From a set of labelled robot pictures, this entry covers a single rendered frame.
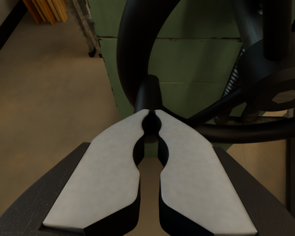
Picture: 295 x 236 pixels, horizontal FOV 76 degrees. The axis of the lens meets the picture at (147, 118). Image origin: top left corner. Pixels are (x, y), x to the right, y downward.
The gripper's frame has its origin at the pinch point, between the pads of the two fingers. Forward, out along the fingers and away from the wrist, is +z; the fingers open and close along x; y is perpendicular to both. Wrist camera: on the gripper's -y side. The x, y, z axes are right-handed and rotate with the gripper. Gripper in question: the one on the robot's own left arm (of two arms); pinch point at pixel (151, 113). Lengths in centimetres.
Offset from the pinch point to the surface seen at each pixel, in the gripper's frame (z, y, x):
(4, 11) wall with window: 146, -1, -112
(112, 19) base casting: 25.0, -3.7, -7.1
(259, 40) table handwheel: 8.8, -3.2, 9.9
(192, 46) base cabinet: 27.5, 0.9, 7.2
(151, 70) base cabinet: 30.8, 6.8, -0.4
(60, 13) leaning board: 154, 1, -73
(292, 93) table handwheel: 4.2, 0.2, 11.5
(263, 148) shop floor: 67, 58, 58
